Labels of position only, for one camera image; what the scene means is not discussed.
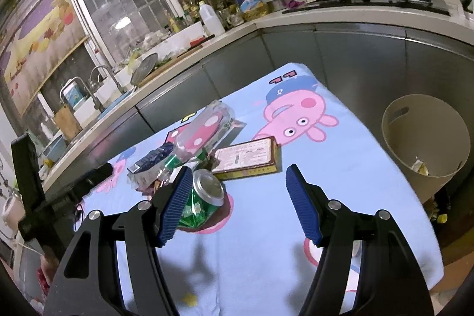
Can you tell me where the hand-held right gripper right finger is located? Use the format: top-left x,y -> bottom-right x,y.
286,164 -> 435,316

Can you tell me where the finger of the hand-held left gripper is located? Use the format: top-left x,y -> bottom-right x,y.
72,163 -> 114,196

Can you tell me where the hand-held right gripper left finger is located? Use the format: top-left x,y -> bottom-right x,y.
44,165 -> 194,316

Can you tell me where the green drink can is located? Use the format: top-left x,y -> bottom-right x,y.
177,169 -> 226,231

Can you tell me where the clear plastic bottle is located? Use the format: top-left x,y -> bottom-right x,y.
157,99 -> 237,178

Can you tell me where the person's left forearm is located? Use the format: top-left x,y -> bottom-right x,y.
37,253 -> 62,302

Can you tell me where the wooden cutting board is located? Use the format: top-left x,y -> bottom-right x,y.
54,105 -> 83,141

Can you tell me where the blue cartoon printed tablecloth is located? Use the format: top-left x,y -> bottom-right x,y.
76,61 -> 445,316

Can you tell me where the flat brown cardboard box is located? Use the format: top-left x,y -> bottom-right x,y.
211,136 -> 279,180

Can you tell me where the steel faucet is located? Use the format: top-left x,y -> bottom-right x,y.
90,65 -> 127,96

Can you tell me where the round grey lid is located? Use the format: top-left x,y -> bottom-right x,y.
130,53 -> 159,87

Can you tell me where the yellow wrapper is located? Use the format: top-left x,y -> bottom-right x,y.
412,156 -> 431,177

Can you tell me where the kitchen counter cabinet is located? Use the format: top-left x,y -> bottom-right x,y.
37,10 -> 474,198

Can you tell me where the white plastic jug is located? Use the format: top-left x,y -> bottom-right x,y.
199,1 -> 226,37

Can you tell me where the wall poster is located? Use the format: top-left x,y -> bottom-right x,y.
0,0 -> 89,117

